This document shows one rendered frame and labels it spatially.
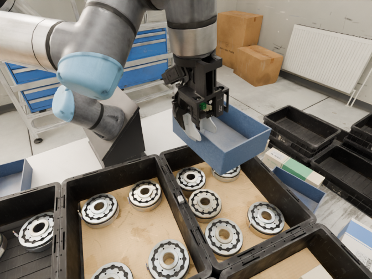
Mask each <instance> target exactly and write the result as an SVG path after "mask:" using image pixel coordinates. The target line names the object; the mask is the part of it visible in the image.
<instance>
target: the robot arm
mask: <svg viewBox="0 0 372 279"><path fill-rule="evenodd" d="M164 9H165V12H166V19H167V27H168V35H169V42H170V49H171V52H172V53H173V59H174V63H175V65H174V66H172V67H170V68H169V69H167V70H166V71H165V72H164V73H163V74H162V75H161V76H162V78H163V81H164V83H165V85H168V84H171V85H172V84H176V85H175V89H174V90H173V93H174V100H173V101H172V105H173V107H172V112H173V116H174V118H175V120H176V121H177V122H178V124H179V125H180V127H181V128H182V129H183V131H184V132H185V133H186V134H187V135H188V137H189V138H190V139H192V140H194V141H197V140H198V141H201V140H202V139H201V136H200V134H199V132H198V130H199V131H200V132H202V133H203V134H204V131H205V130H207V131H209V132H212V133H216V126H215V124H214V123H213V121H212V120H211V118H210V117H212V116H214V117H216V118H217V117H219V116H221V115H223V111H225V112H227V113H228V112H229V88H228V87H226V86H225V85H223V84H221V83H219V82H218V81H217V80H216V69H217V68H220V67H222V66H223V59H222V58H221V57H219V56H217V55H216V46H217V0H87V2H86V4H85V6H84V9H83V11H82V14H81V16H80V18H79V21H78V22H68V21H65V20H60V19H53V18H46V17H42V16H41V15H40V14H39V13H38V12H37V11H35V10H34V9H33V8H32V7H31V6H30V5H29V4H28V3H27V2H26V1H25V0H0V61H3V62H6V63H11V64H16V65H21V66H26V67H29V68H33V69H38V70H43V71H48V72H51V73H56V77H57V79H58V81H59V82H60V83H61V84H62V85H61V86H60V87H59V88H58V89H57V91H56V93H55V95H54V98H53V103H52V109H53V114H54V115H55V116H56V117H57V118H59V119H62V120H64V121H65V122H70V123H72V124H75V125H78V126H80V127H83V128H86V129H88V130H91V131H92V132H93V133H94V134H96V135H97V136H98V137H100V138H101V139H103V140H106V141H109V140H112V139H113V138H115V137H116V136H117V135H118V133H119V132H120V130H121V128H122V126H123V122H124V112H123V110H122V109H121V108H119V107H117V106H113V105H105V104H102V103H100V102H98V101H97V100H107V99H109V98H110V97H111V96H112V95H113V93H114V92H115V90H116V88H117V85H118V83H119V81H120V79H121V78H122V76H123V72H124V70H123V69H124V67H125V64H126V61H127V58H128V56H129V53H130V51H131V48H132V45H133V42H134V40H135V37H136V35H137V33H138V30H139V28H140V25H141V22H142V19H143V16H144V13H145V12H146V11H162V10H164ZM185 76H186V77H185ZM179 81H180V83H179ZM224 94H226V106H225V105H224ZM195 125H196V127H195ZM197 129H198V130H197Z"/></svg>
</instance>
